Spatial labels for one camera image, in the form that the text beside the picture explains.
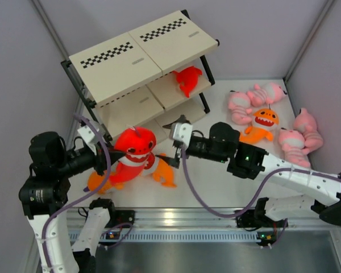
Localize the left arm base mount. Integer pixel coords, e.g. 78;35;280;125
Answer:
106;209;135;228

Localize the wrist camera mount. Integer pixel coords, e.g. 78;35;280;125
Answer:
169;122;193;148
77;121;101;146

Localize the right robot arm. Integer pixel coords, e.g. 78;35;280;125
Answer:
162;115;341;226

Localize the orange shark plush face down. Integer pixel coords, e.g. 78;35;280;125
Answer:
83;171;126;195

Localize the pink striped plush bottom right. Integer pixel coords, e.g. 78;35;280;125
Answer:
278;127;311;168

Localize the orange shark plush right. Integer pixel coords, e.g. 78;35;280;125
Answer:
239;108;280;144

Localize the orange shark plush facing up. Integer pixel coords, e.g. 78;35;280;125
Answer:
140;153;177;188

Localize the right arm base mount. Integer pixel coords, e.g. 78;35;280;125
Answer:
236;209;285;231

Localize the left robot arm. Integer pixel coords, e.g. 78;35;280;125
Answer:
18;131;125;272

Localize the pink striped plush top left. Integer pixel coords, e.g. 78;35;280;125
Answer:
228;90;252;125

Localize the pink striped plush top right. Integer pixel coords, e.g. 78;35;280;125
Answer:
246;82;288;107

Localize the large red shark plush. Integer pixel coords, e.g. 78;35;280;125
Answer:
109;127;157;187

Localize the small red shark plush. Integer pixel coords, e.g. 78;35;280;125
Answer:
172;65;202;98

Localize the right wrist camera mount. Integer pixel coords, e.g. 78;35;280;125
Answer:
169;122;193;148

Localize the beige three-tier shelf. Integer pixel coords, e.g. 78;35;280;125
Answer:
61;10;219;141

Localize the pink striped plush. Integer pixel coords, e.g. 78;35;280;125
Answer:
293;107;324;154
246;82;288;107
278;127;311;168
228;90;252;125

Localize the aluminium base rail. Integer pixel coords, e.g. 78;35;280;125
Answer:
65;206;341;242

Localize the pink striped plush far right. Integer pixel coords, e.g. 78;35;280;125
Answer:
293;107;324;154

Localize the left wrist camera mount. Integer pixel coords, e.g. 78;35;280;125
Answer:
77;121;101;146

